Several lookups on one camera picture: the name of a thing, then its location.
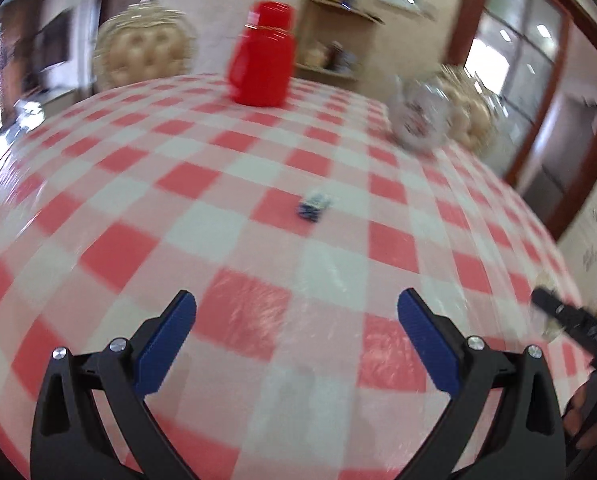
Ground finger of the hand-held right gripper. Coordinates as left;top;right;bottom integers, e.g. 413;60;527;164
531;287;597;356

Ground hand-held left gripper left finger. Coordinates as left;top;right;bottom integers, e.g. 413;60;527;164
30;290;198;480

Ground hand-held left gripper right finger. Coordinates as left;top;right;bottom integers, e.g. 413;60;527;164
397;288;565;480

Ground clear pale bread packet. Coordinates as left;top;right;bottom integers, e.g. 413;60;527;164
533;270;572;343

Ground small blue white candy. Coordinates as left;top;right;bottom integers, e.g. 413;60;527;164
297;190;332;223

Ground person's right hand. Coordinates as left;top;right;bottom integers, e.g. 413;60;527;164
563;384;597;462

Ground white side cabinet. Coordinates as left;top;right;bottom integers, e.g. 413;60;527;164
561;160;597;306

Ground red white checkered tablecloth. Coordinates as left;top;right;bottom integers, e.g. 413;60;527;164
0;72;597;480

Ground white floral teapot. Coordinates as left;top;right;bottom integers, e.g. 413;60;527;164
389;77;454;151

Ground beige tufted chair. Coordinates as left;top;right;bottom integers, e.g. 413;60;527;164
433;62;499;153
93;0;199;93

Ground glass panel door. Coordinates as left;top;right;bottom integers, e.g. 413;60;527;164
449;0;569;161

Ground red thermos jug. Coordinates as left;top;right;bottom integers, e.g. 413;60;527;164
227;1;298;107

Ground pale food bag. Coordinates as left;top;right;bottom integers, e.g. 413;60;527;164
306;40;329;68

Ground wooden corner shelf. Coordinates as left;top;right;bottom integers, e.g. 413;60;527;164
293;0;384;81

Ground wall television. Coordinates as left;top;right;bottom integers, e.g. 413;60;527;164
36;10;74;73

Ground framed wall picture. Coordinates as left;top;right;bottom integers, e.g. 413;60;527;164
373;0;437;21

